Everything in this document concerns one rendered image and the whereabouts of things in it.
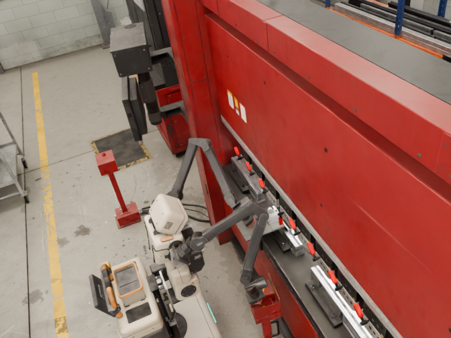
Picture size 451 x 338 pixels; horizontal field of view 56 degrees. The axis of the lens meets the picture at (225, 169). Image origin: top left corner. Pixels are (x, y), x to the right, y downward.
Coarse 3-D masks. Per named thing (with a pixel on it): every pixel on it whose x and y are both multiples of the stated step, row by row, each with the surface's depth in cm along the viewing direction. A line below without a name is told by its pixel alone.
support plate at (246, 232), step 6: (270, 210) 275; (240, 222) 270; (276, 222) 266; (240, 228) 266; (246, 228) 265; (252, 228) 264; (270, 228) 262; (276, 228) 262; (246, 234) 261; (264, 234) 260; (246, 240) 257
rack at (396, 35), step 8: (328, 0) 440; (400, 0) 347; (440, 0) 367; (328, 8) 445; (400, 8) 351; (440, 8) 372; (400, 16) 353; (400, 24) 357; (384, 32) 378; (400, 32) 362; (400, 40) 363; (408, 40) 358; (424, 48) 342; (440, 56) 328
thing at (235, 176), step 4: (232, 168) 331; (228, 172) 332; (236, 172) 327; (232, 176) 324; (236, 176) 323; (236, 180) 319; (240, 180) 318; (236, 184) 319; (240, 184) 314; (240, 188) 311; (244, 188) 310; (248, 188) 310; (244, 192) 310
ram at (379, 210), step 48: (240, 48) 226; (240, 96) 253; (288, 96) 188; (240, 144) 288; (288, 144) 206; (336, 144) 160; (384, 144) 137; (288, 192) 229; (336, 192) 174; (384, 192) 140; (432, 192) 117; (336, 240) 189; (384, 240) 150; (432, 240) 124; (384, 288) 162; (432, 288) 132; (432, 336) 141
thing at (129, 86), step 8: (128, 80) 327; (136, 80) 331; (128, 88) 314; (136, 88) 316; (128, 96) 301; (136, 96) 305; (128, 104) 299; (136, 104) 304; (128, 112) 303; (136, 112) 307; (144, 112) 338; (128, 120) 307; (136, 120) 311; (144, 120) 319; (136, 128) 312; (144, 128) 316; (136, 136) 316
